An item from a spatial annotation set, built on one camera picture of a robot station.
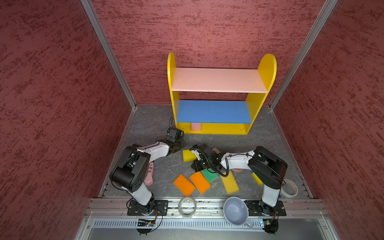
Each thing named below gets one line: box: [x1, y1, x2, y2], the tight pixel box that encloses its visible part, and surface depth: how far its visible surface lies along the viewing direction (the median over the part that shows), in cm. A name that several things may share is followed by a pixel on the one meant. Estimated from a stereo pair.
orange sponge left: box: [173, 174, 196, 196], surface depth 83 cm
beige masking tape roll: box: [280, 179, 299, 198], surface depth 82 cm
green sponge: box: [201, 168, 219, 183], surface depth 85 cm
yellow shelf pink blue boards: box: [167, 52, 277, 135], surface depth 82 cm
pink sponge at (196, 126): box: [191, 122, 202, 131], surface depth 105 cm
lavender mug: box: [223, 196, 253, 228], surface depth 72 cm
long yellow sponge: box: [220, 171, 240, 195], surface depth 82 cm
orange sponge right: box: [189, 171, 211, 195], surface depth 83 cm
